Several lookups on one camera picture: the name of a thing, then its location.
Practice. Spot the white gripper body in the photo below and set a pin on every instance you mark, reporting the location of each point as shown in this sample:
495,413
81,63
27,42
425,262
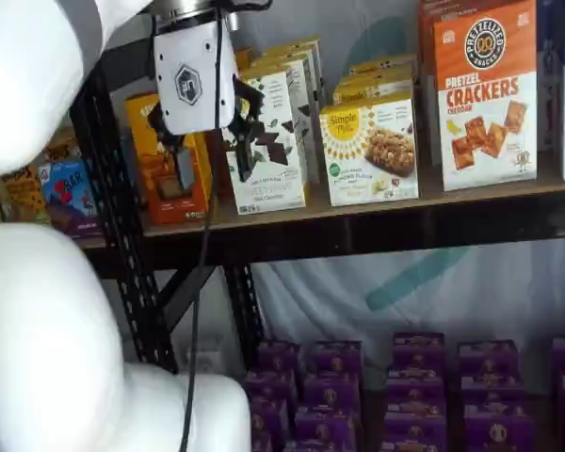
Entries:
193,80

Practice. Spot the Simple Mills almond bar box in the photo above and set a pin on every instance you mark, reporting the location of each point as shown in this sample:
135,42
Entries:
372,92
381,66
372,188

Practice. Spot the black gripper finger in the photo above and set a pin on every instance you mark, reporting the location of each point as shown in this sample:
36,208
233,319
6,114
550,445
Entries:
183,165
246,150

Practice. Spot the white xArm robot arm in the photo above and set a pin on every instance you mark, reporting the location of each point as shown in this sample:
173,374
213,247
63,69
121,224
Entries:
28,70

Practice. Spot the white backdrop cloth teal logo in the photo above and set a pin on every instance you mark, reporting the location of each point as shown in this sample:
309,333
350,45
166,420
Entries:
452,301

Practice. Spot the Simple Mills sweet thins box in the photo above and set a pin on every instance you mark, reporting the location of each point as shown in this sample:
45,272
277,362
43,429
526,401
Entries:
273,188
292,49
282,66

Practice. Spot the small white patterned box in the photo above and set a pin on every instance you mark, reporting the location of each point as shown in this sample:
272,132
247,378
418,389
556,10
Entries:
209,361

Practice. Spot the orange cheddar pretzel crackers box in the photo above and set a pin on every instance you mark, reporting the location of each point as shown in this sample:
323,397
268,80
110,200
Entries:
426,70
485,141

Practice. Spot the blue Zbar chocolate chip box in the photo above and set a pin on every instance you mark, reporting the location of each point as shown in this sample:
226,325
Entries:
70,202

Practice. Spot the orange Revival crackers box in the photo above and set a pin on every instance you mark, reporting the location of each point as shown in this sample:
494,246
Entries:
244,59
155,188

